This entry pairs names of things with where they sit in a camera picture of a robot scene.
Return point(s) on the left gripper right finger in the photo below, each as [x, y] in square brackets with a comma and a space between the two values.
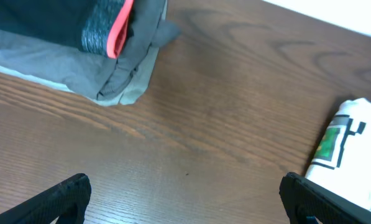
[306, 202]

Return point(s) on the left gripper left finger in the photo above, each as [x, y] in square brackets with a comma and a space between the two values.
[64, 203]

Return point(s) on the white t-shirt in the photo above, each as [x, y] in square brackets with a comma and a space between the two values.
[342, 161]

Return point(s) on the folded grey garment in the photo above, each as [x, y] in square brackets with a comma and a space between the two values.
[147, 22]

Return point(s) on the folded black garment red band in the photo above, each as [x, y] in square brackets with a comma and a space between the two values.
[94, 26]

